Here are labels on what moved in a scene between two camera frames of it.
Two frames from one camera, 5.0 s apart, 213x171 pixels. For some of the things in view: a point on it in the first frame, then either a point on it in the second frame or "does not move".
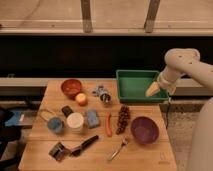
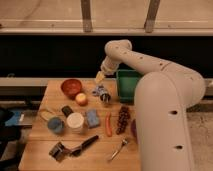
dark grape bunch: [123, 116] does not move
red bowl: [71, 88] does not move
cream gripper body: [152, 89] -> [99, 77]
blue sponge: [93, 119] does not move
